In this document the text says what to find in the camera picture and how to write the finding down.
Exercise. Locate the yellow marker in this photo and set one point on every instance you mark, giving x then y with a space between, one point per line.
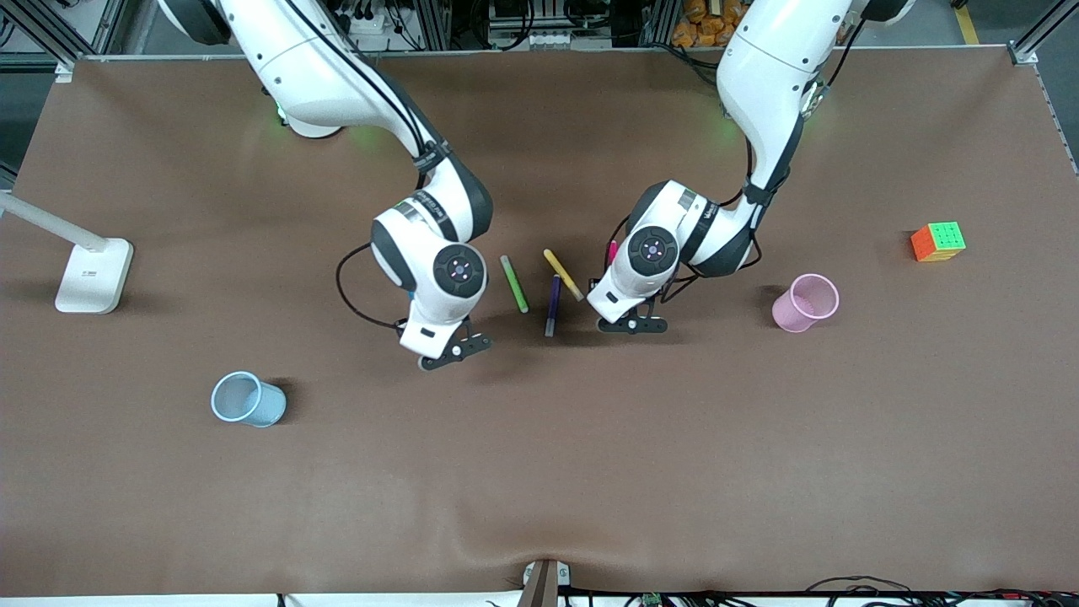
562 272

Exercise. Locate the metal corner bracket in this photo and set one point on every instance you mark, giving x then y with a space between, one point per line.
1022 52
64 72

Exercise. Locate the camera post with metal bracket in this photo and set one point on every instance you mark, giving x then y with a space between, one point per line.
542 583

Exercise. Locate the pink mesh cup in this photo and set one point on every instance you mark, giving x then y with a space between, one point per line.
792 316

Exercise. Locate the green marker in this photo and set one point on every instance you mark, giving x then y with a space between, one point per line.
514 284

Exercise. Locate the brown table cover mat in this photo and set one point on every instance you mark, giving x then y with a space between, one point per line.
539 464

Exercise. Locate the white power strip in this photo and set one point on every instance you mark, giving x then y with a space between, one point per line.
375 24

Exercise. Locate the purple marker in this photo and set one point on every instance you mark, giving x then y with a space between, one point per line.
553 303

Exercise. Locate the pink marker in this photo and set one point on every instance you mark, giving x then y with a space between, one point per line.
613 253

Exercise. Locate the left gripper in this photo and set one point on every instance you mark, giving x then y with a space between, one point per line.
592 283

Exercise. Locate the white lamp stand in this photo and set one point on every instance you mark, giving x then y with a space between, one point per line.
93 278

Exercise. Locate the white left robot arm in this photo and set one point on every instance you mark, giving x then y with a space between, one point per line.
767 67

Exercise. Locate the multicoloured puzzle cube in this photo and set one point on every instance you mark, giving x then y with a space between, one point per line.
940 240

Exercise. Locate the blue mesh cup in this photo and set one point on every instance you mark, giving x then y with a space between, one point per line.
270 409

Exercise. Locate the orange packaged snacks pile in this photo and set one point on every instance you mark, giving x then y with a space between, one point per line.
708 25

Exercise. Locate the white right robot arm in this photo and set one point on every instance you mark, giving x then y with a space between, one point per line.
320 76

